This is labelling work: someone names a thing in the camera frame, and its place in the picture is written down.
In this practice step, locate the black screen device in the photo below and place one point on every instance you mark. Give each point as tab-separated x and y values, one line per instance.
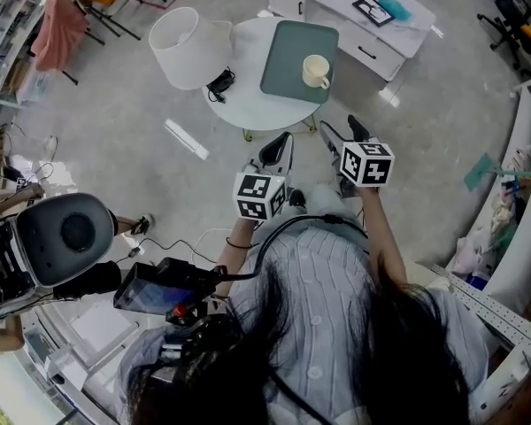
155	288

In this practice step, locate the person's leg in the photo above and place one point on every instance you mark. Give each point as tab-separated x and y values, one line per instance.
329	197

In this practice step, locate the person's light blue cardigan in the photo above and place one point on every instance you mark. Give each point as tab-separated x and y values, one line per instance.
318	290

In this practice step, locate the pink cloth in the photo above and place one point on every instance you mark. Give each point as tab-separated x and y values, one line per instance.
59	31

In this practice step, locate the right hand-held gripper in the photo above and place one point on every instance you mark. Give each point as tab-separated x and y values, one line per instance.
365	164

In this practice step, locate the white shelving unit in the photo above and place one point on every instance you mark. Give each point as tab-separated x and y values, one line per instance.
0	25

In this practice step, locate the cream ceramic mug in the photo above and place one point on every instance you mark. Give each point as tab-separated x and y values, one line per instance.
315	70

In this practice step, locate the black wrist band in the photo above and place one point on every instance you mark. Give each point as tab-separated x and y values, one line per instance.
238	244

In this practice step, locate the round white side table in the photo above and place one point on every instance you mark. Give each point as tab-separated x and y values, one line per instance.
243	109

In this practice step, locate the person's left forearm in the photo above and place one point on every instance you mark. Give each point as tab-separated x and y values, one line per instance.
239	233

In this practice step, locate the black office chair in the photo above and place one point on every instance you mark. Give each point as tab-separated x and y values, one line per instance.
504	29

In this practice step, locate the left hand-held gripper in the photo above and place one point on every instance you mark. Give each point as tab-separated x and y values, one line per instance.
259	193

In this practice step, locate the teal feather duster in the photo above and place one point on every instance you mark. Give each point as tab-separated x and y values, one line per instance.
394	8

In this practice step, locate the person's right forearm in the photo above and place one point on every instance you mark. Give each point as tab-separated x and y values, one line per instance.
380	237

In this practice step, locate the black lamp base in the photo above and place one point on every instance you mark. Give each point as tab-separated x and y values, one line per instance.
221	84

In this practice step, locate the grey rounded helmet device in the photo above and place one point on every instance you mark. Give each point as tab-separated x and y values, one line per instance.
66	237

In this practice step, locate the black picture frame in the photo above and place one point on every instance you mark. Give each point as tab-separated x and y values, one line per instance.
373	10

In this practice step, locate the person's black shoe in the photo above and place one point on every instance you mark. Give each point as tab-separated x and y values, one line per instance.
297	198

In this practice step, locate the white low cabinet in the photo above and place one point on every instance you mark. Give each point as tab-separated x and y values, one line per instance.
332	2

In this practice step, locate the teal flat mop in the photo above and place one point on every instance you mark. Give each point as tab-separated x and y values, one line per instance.
480	171

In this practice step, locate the white metal shelf rack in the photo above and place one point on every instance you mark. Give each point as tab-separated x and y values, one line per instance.
491	312

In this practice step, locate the white lamp shade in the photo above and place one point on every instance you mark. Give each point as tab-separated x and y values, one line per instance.
186	47

